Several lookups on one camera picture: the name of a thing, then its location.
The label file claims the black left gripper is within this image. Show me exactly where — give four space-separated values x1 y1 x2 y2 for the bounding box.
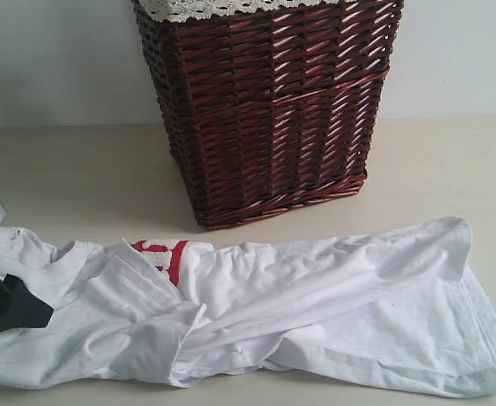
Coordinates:
0 274 53 332

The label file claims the white t-shirt red lettering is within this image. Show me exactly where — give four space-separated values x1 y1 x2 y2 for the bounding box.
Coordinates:
0 217 496 398

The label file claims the dark brown wicker basket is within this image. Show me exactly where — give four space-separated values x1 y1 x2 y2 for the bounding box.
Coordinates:
133 1 404 230

